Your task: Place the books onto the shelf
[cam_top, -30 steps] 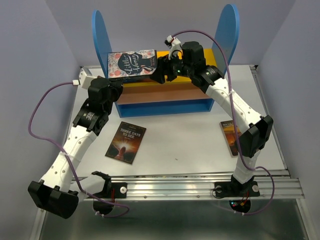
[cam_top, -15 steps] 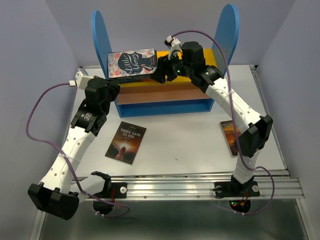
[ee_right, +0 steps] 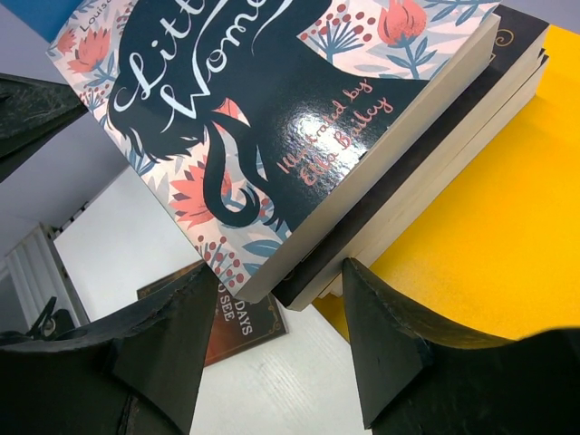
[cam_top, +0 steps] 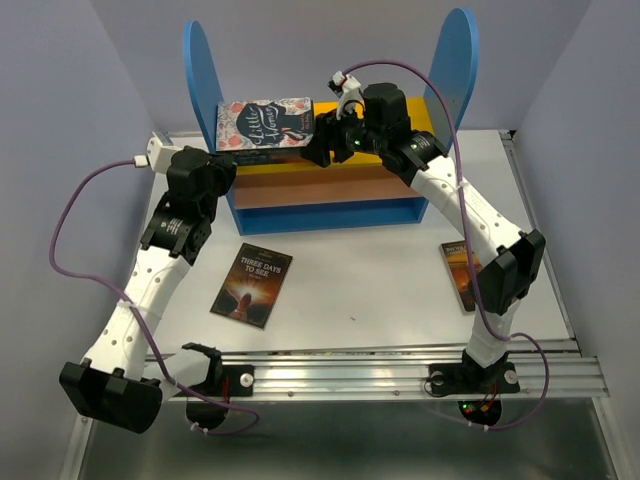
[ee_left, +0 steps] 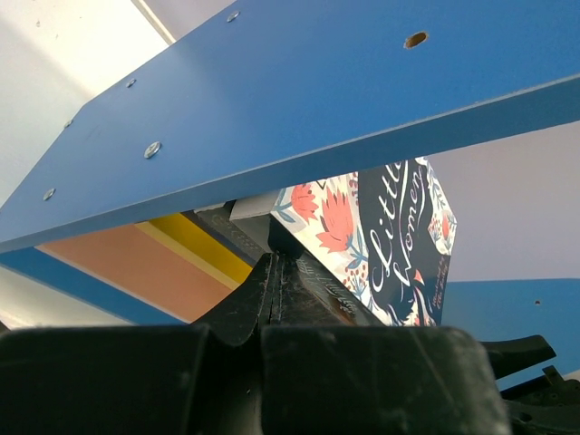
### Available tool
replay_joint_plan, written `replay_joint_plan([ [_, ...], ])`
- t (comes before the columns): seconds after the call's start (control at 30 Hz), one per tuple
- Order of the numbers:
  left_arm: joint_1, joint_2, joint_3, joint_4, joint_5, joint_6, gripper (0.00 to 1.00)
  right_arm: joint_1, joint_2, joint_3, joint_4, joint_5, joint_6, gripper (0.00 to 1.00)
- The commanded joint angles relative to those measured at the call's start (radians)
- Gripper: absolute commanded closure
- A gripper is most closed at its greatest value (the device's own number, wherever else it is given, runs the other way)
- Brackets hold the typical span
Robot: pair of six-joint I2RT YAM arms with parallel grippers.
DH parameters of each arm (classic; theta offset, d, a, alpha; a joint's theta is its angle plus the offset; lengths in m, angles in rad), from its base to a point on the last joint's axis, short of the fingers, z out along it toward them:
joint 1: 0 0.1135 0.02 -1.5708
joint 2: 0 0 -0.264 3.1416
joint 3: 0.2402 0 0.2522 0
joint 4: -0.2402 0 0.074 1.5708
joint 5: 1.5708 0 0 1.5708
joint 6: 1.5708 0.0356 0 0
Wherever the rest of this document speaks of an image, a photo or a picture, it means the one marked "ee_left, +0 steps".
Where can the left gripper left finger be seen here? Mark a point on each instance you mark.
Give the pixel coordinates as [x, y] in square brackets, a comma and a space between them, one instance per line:
[201, 378]

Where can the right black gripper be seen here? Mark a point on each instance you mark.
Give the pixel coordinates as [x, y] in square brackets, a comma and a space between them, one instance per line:
[546, 405]

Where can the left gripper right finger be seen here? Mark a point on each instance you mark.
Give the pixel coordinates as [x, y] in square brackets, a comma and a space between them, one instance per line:
[321, 378]

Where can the Little Women floral book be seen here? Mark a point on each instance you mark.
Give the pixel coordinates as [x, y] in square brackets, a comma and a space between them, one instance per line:
[386, 233]

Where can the blue wooden bookshelf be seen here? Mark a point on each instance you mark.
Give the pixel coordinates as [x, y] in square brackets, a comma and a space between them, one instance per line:
[266, 95]

